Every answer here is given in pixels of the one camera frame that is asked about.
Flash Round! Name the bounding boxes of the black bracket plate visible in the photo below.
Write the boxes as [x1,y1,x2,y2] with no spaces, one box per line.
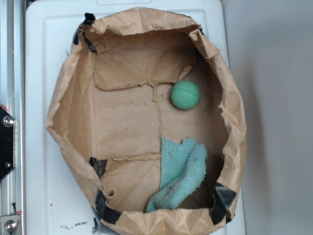
[0,105,15,182]

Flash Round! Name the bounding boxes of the aluminium frame rail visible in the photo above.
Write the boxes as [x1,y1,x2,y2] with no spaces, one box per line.
[0,0,27,235]

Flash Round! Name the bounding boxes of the green textured ball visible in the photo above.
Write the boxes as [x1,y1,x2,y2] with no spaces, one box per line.
[171,81,201,110]

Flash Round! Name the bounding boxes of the silver corner bracket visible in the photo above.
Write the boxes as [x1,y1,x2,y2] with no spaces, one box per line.
[0,215,20,235]

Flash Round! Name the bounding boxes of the light blue cloth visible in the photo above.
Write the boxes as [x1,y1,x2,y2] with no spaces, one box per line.
[146,136,208,213]

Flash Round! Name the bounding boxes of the brown paper bag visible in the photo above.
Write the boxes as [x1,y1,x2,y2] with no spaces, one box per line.
[46,7,246,235]

